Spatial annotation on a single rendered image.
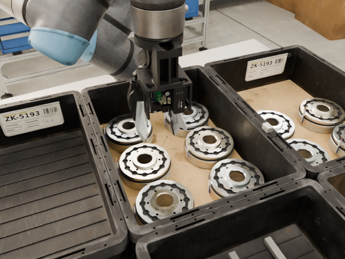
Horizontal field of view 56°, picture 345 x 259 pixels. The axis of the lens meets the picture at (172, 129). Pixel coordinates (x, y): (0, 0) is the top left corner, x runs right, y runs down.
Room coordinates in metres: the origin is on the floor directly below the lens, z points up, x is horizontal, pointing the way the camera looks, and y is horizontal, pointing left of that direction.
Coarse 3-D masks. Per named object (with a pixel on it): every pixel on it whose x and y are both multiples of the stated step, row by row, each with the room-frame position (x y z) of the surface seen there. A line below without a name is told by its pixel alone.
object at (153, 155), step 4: (140, 152) 0.47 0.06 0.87; (144, 152) 0.47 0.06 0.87; (148, 152) 0.47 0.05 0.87; (152, 152) 0.47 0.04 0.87; (136, 156) 0.46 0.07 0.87; (140, 156) 0.47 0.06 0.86; (152, 156) 0.46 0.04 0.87; (156, 156) 0.46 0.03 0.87; (132, 160) 0.45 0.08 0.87; (136, 160) 0.45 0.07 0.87; (152, 160) 0.45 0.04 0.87; (156, 160) 0.45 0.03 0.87; (136, 164) 0.44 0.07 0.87; (140, 164) 0.44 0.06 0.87; (144, 164) 0.44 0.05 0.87; (148, 164) 0.44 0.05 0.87; (152, 164) 0.44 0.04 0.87; (140, 168) 0.43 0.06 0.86; (144, 168) 0.43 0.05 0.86; (148, 168) 0.43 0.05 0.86
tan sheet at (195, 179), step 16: (160, 112) 0.66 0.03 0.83; (160, 128) 0.59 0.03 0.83; (160, 144) 0.54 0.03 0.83; (176, 144) 0.54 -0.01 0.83; (176, 160) 0.49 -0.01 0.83; (176, 176) 0.44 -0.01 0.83; (192, 176) 0.44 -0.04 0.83; (208, 176) 0.44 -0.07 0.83; (128, 192) 0.40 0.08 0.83; (192, 192) 0.40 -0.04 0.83
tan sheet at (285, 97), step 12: (276, 84) 0.79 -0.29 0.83; (288, 84) 0.79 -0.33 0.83; (252, 96) 0.73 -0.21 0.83; (264, 96) 0.73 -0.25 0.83; (276, 96) 0.73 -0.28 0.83; (288, 96) 0.73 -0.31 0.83; (300, 96) 0.73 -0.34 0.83; (264, 108) 0.67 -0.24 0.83; (276, 108) 0.67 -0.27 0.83; (288, 108) 0.67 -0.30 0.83; (300, 132) 0.58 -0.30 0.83; (312, 132) 0.58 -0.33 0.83; (324, 144) 0.54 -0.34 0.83; (336, 156) 0.50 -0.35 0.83
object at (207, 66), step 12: (288, 48) 0.81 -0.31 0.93; (300, 48) 0.81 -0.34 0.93; (228, 60) 0.74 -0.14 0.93; (240, 60) 0.75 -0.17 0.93; (324, 60) 0.74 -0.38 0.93; (216, 72) 0.68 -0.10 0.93; (336, 72) 0.69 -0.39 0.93; (228, 84) 0.63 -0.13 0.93; (240, 96) 0.58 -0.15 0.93; (252, 108) 0.53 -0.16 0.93; (264, 120) 0.50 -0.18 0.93; (276, 132) 0.46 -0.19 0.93; (288, 144) 0.43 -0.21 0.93; (300, 156) 0.40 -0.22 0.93; (312, 168) 0.37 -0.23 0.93; (324, 168) 0.37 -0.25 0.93
